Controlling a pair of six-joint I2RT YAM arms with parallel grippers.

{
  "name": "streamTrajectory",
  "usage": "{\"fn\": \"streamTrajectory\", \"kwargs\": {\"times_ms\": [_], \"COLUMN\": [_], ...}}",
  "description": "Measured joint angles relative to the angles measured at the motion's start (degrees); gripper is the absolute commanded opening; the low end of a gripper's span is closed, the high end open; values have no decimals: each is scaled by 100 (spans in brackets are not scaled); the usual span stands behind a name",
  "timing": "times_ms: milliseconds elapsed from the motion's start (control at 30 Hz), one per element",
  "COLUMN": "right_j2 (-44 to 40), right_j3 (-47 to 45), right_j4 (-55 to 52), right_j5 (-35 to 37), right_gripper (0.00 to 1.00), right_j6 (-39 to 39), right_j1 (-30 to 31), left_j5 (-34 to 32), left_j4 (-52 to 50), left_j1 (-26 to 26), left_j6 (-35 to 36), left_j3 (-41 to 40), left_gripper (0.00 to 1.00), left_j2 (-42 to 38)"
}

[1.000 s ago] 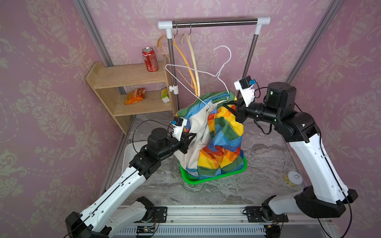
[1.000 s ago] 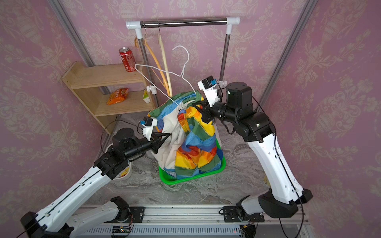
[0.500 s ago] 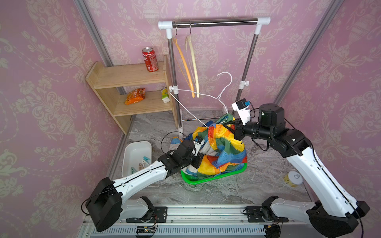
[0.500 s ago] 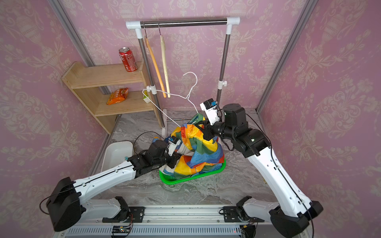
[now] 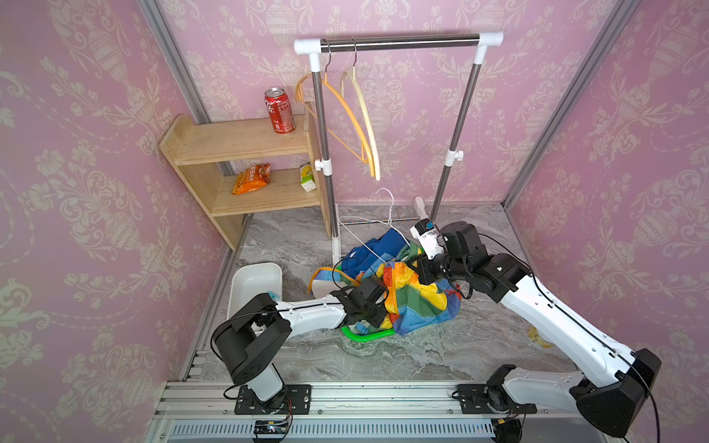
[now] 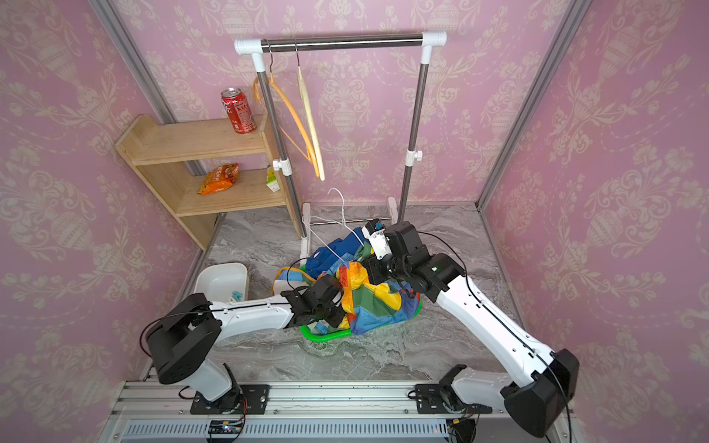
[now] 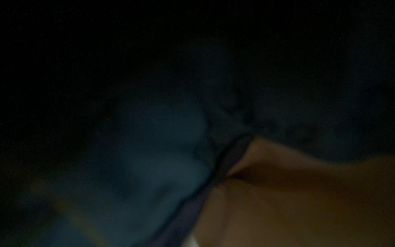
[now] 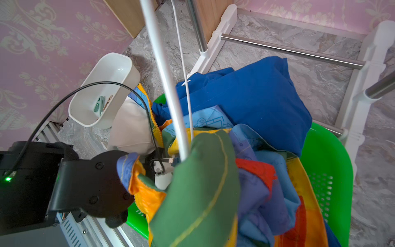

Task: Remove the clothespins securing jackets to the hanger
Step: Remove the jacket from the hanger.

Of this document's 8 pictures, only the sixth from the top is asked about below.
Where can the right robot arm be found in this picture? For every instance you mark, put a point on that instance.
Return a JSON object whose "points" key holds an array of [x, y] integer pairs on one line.
{"points": [[537, 384]]}

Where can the blue red white jacket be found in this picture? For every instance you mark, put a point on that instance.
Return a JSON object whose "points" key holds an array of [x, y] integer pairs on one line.
{"points": [[329, 258]]}

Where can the white plastic bin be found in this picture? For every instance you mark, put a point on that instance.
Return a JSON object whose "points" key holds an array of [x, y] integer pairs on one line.
{"points": [[217, 282]]}

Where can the steel clothes rack white joints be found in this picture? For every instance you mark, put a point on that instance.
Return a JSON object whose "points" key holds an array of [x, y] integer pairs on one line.
{"points": [[427, 41]]}

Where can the white wire clothes hanger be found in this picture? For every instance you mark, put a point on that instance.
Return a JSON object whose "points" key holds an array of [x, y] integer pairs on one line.
{"points": [[342, 222]]}

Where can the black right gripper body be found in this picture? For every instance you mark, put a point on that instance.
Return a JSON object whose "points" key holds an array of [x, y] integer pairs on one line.
{"points": [[381, 269]]}

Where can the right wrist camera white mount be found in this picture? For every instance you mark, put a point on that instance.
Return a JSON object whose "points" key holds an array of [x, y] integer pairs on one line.
{"points": [[374, 233]]}

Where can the wooden two-tier shelf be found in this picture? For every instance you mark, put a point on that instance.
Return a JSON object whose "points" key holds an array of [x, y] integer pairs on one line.
{"points": [[160, 154]]}

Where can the green white drink carton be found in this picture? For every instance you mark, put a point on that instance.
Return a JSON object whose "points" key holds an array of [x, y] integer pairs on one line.
{"points": [[272, 181]]}

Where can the orange snack bag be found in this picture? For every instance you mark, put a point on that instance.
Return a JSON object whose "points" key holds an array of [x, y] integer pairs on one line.
{"points": [[219, 179]]}

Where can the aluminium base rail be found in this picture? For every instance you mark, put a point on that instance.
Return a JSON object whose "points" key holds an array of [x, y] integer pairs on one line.
{"points": [[367, 411]]}

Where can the green plastic basket tray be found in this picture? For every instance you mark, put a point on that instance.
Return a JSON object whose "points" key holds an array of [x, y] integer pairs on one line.
{"points": [[318, 333]]}

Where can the red soda can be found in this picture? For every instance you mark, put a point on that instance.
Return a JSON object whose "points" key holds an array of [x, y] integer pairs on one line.
{"points": [[238, 110]]}

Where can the rainbow striped jacket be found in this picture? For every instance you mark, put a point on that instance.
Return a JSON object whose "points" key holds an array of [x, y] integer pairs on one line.
{"points": [[358, 294]]}

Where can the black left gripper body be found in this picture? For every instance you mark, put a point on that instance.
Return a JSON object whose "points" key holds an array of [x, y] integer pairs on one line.
{"points": [[332, 314]]}

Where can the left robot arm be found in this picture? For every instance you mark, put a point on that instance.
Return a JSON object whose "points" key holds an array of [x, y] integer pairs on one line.
{"points": [[179, 343]]}

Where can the wooden clothes hanger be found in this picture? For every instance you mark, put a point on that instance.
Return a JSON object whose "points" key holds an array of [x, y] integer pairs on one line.
{"points": [[300, 123], [312, 140]]}

